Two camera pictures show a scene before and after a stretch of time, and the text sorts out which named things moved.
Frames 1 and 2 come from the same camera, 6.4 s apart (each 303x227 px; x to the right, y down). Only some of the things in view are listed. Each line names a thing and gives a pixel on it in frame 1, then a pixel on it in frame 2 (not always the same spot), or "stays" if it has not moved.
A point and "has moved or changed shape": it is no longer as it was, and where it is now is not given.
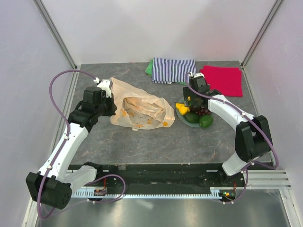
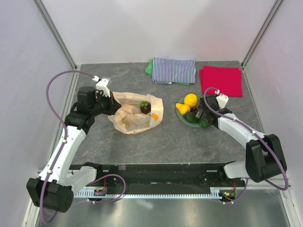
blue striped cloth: x=167 y=70 stays
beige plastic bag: x=138 y=110 has moved or changed shape
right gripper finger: x=189 y=98 -> x=199 y=113
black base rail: x=191 y=176 stays
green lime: x=205 y=121 stays
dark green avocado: x=192 y=117 stays
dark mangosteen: x=194 y=109 -> x=145 y=107
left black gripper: x=112 y=107 stays
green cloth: x=149 y=71 stays
